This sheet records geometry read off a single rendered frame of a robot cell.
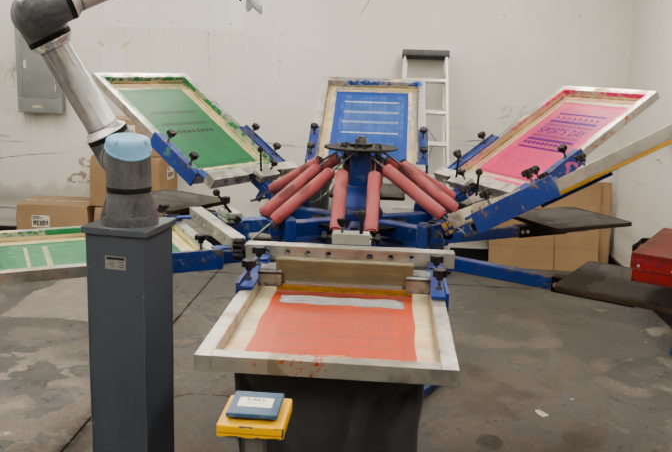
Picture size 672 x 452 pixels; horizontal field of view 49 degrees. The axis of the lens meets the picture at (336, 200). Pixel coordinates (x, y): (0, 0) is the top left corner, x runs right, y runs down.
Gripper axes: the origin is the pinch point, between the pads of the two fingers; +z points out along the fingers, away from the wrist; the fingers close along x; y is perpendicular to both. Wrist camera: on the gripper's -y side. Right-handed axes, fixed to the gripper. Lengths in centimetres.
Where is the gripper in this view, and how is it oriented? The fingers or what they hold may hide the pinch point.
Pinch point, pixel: (279, 0)
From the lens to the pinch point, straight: 211.0
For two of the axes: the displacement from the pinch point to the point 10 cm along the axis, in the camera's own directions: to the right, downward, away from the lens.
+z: 7.4, 6.7, 0.1
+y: -4.0, 4.3, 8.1
